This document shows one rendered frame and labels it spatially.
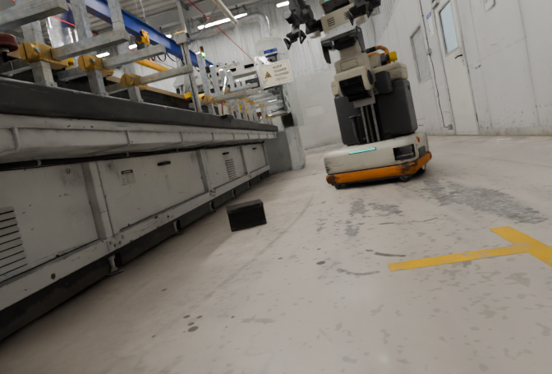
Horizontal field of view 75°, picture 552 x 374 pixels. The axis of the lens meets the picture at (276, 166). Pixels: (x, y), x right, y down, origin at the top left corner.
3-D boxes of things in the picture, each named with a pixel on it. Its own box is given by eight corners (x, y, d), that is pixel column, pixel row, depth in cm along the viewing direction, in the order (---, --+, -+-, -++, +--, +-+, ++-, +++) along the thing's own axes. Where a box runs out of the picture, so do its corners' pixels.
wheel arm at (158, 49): (167, 56, 132) (164, 44, 132) (163, 53, 129) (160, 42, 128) (65, 83, 139) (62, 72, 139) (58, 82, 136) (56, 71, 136)
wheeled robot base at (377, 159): (356, 172, 315) (351, 144, 314) (434, 160, 280) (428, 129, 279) (325, 187, 259) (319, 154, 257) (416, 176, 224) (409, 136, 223)
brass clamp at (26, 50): (71, 66, 115) (66, 50, 115) (36, 57, 102) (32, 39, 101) (53, 70, 116) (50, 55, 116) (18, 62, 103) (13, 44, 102)
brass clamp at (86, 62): (116, 73, 139) (112, 60, 139) (93, 66, 126) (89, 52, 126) (102, 76, 140) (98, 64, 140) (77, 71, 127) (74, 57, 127)
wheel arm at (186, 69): (194, 74, 157) (192, 64, 157) (191, 72, 153) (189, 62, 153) (107, 96, 164) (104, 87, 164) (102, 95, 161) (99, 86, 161)
